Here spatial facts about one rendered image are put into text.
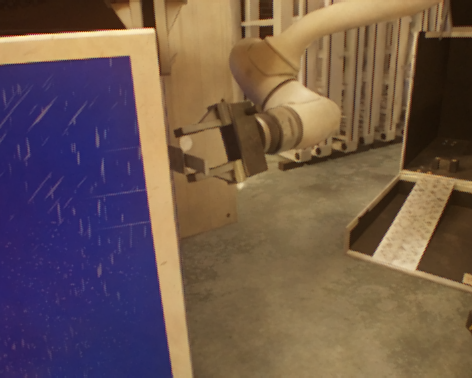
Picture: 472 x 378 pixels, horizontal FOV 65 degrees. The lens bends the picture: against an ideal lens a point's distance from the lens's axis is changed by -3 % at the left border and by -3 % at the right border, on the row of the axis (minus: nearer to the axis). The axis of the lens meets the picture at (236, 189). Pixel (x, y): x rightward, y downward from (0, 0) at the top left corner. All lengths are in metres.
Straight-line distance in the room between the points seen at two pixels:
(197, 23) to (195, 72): 0.21
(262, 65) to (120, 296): 0.55
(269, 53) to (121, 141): 0.50
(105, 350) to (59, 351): 0.06
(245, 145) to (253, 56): 0.25
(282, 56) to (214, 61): 1.05
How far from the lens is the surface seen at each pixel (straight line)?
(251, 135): 0.69
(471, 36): 3.29
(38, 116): 0.42
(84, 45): 0.40
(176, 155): 0.60
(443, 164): 2.56
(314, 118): 0.78
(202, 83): 1.84
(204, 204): 1.98
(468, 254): 1.99
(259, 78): 0.83
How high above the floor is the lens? 0.95
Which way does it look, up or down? 22 degrees down
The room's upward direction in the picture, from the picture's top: 2 degrees counter-clockwise
